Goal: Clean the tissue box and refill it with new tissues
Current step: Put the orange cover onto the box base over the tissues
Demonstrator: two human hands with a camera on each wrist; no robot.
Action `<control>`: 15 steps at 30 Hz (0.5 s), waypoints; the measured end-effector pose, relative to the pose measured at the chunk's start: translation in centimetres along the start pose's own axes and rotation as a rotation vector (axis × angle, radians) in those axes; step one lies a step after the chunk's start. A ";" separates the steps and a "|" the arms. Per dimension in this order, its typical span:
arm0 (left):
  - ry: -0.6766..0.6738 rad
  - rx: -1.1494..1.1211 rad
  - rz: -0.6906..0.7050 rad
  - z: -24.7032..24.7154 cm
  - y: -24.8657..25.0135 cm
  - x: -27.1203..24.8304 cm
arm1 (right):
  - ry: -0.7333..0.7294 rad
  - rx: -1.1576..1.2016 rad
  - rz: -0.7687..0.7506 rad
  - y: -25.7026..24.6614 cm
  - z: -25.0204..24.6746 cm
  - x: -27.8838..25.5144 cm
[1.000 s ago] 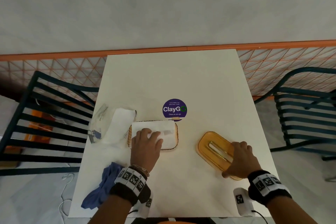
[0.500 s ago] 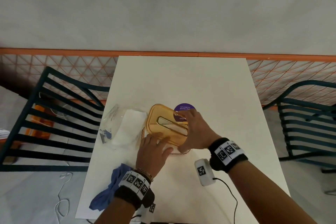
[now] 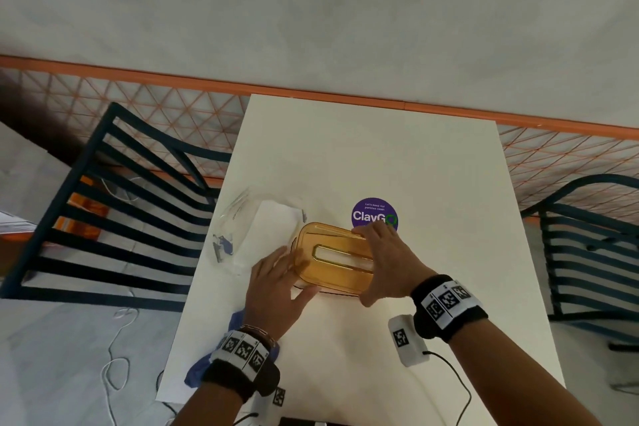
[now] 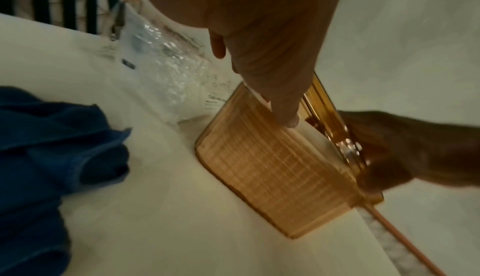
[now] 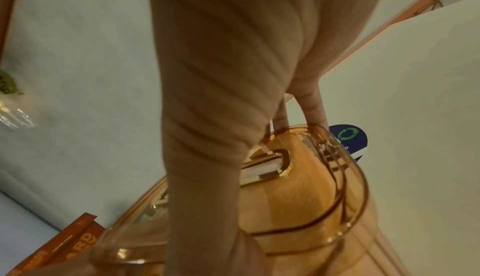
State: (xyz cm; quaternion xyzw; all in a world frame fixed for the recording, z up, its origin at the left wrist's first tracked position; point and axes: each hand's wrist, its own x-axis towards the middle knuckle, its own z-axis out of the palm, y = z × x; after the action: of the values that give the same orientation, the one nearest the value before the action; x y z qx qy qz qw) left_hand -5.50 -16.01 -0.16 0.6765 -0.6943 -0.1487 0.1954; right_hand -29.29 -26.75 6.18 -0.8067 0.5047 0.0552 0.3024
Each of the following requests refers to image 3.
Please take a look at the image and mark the orange mesh fence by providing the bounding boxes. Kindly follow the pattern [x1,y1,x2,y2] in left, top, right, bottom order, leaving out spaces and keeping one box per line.
[0,55,639,222]

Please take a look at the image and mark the orange ribbed plastic box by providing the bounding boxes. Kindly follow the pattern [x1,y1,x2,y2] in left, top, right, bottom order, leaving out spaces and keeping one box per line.
[292,240,375,299]

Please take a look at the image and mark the blue cloth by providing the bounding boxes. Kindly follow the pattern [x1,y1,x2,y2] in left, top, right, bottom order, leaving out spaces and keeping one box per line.
[184,308,248,389]

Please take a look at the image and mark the black right camera cable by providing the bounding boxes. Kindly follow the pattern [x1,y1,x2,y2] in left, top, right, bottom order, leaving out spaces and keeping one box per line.
[423,350,473,426]

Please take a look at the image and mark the silver chain bracelet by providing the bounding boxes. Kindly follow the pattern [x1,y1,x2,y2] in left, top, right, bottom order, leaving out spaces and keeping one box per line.
[238,324,278,347]

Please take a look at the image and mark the dark green slatted chair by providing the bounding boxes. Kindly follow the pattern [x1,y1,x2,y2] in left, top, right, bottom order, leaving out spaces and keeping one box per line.
[521,173,639,354]
[0,102,233,313]

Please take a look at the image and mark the orange plastic lid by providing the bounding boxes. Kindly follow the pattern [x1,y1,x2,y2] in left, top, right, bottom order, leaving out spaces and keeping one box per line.
[291,222,376,297]

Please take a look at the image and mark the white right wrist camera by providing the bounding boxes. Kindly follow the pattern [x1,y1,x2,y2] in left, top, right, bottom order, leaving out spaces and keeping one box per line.
[388,314,430,367]

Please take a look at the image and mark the clear cat print tissue wrapper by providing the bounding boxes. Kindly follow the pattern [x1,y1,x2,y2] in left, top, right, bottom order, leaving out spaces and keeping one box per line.
[212,188,308,277]

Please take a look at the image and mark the person's right hand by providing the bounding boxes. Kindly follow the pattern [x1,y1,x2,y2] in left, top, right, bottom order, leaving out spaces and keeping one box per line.
[351,222,439,310]

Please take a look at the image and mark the person's right forearm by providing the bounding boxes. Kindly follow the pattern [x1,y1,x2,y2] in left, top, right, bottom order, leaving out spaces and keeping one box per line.
[451,318,600,426]

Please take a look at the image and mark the person's left hand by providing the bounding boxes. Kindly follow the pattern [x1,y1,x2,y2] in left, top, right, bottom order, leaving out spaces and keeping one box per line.
[242,246,320,341]

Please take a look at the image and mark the black right wristband with markers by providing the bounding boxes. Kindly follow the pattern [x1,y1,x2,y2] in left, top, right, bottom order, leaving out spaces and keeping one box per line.
[411,274,489,344]

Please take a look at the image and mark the purple round sticker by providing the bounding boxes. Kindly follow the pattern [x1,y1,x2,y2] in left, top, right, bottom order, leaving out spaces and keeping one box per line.
[351,197,400,233]

